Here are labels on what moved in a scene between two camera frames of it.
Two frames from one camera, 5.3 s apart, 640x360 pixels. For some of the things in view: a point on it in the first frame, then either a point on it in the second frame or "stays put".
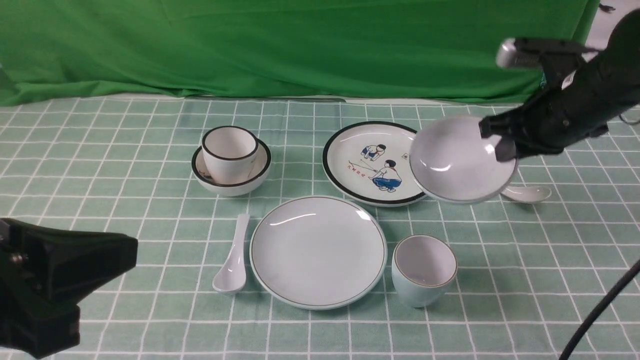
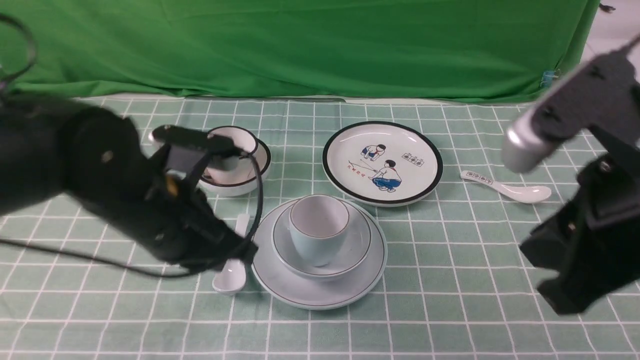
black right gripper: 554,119 → 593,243
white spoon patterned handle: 527,195 stays put
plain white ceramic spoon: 231,279 stays put
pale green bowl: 452,162 → 358,243
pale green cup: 423,268 → 318,223
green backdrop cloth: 419,50 stays put
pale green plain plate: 317,253 stays put
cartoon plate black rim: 369,163 stays put
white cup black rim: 230,152 stays put
